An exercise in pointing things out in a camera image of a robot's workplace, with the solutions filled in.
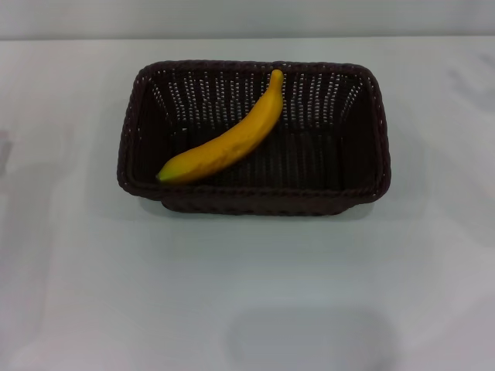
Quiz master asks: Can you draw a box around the dark brown woven basket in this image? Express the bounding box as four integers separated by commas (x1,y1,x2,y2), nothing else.
116,59,394,218

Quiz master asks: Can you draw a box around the yellow banana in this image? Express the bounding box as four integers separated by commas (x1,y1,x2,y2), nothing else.
155,69,285,185

